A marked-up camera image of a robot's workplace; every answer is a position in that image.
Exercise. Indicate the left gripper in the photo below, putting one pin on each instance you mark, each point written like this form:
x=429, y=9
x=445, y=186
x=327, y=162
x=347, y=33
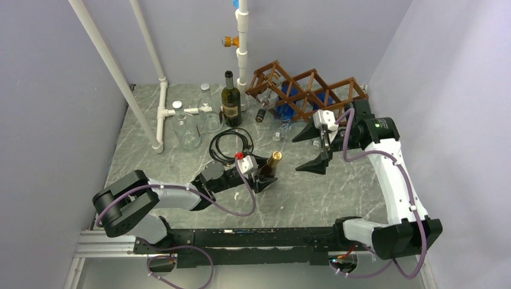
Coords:
x=260, y=183

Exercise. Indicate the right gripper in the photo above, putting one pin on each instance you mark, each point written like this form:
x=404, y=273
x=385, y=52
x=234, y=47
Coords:
x=317, y=165

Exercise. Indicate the brown gold-capped wine bottle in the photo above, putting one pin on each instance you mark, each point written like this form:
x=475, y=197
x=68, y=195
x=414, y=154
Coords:
x=269, y=167

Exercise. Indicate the dark bottle black cap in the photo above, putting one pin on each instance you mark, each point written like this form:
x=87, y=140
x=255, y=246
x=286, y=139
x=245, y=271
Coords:
x=267, y=101

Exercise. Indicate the dark green wine bottle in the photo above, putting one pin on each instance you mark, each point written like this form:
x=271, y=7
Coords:
x=231, y=102

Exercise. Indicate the clear glass bottle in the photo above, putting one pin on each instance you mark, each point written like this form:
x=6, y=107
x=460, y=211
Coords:
x=209, y=110
x=185, y=127

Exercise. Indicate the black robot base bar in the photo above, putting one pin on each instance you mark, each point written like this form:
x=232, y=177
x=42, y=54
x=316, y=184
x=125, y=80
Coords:
x=315, y=246

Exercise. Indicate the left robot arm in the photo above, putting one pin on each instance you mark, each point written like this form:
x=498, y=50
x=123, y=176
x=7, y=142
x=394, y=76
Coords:
x=125, y=206

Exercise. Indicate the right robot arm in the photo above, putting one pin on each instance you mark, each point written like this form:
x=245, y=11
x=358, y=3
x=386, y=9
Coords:
x=409, y=229

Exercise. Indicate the blue label clear bottle left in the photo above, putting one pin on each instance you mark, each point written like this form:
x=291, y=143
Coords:
x=282, y=121

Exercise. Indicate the brown wooden wine rack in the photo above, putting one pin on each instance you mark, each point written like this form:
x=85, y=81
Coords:
x=302, y=90

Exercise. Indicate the orange valve fitting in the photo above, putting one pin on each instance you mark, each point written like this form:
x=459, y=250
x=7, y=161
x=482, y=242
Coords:
x=230, y=41

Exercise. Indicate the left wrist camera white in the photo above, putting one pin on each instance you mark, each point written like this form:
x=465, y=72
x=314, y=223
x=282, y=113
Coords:
x=245, y=164

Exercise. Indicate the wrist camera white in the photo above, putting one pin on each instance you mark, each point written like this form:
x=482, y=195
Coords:
x=326, y=118
x=245, y=164

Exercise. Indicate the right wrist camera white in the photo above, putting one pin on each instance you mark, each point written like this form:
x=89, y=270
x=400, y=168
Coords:
x=326, y=118

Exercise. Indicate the white PVC pipe frame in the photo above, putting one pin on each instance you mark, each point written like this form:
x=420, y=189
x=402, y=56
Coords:
x=156, y=138

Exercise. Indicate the aluminium rail frame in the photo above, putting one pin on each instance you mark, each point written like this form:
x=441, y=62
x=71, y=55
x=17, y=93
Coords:
x=96, y=244

